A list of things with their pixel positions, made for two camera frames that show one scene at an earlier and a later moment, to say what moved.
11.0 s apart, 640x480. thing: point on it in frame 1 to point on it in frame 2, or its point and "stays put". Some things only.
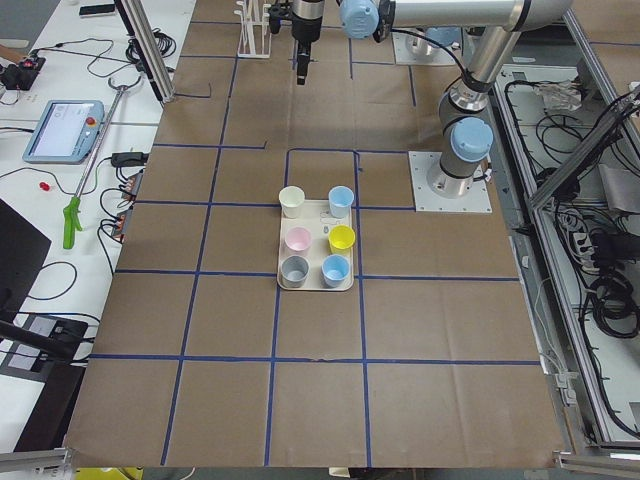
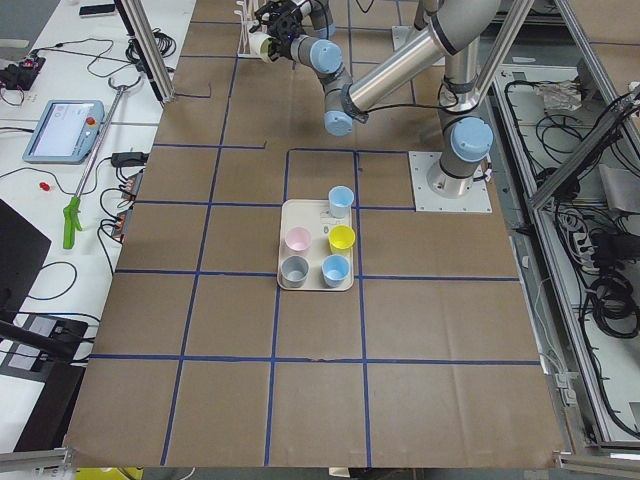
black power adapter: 129,159 stays put
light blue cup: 334,270 stays put
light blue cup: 340,198 stays put
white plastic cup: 291,198 to 258,46
